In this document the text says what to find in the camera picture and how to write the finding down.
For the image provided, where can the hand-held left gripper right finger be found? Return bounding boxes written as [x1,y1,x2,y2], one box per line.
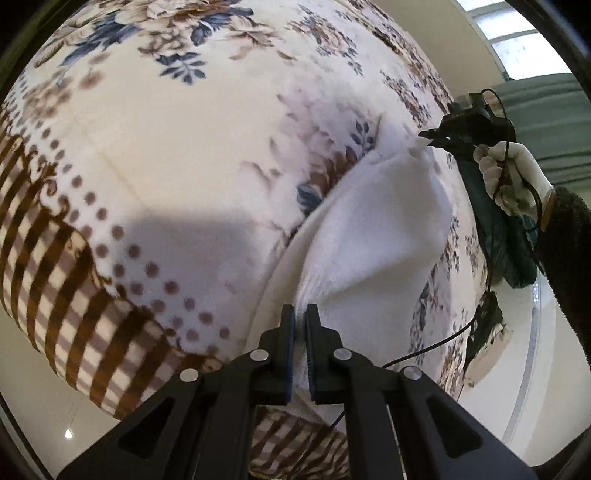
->
[305,302,541,480]

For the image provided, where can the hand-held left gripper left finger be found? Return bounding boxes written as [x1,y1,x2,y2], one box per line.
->
[55,304,296,480]

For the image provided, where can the white towel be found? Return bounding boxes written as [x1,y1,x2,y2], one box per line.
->
[252,134,462,428]

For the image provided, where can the person's right forearm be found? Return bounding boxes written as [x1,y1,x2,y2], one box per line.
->
[538,185,591,365]

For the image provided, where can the beige and black clothes pile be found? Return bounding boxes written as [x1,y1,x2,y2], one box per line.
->
[466,323,513,388]

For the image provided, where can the person's right hand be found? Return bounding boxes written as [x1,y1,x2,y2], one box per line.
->
[473,141,555,217]

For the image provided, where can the teal curtain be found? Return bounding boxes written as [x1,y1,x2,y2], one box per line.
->
[496,71,591,190]

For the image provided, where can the window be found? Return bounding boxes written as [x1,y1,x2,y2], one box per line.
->
[462,0,555,79]

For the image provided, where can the teal folded quilt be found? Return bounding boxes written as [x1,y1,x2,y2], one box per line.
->
[455,154,539,289]

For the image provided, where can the black garment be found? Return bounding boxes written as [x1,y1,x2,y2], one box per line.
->
[464,291,506,370]

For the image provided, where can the floral bed blanket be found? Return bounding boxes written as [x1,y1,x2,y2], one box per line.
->
[0,0,490,480]

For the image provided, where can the white bed headboard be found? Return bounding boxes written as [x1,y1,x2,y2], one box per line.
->
[462,277,591,467]

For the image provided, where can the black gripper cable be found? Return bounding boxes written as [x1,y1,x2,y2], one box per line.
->
[330,88,543,428]

